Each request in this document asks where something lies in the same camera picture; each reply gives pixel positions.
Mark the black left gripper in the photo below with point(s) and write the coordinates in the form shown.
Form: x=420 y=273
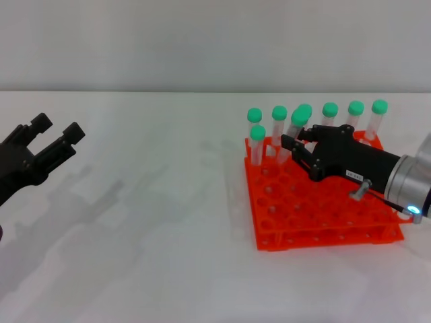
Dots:
x=17 y=168

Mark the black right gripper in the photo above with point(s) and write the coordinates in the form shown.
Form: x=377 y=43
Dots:
x=353 y=158

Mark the clear graduated test tube green cap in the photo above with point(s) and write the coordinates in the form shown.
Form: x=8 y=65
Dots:
x=300 y=118

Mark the orange plastic test tube rack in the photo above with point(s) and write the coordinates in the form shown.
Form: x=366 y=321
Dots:
x=296 y=208

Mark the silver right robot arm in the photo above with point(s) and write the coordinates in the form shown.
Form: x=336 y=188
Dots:
x=414 y=178

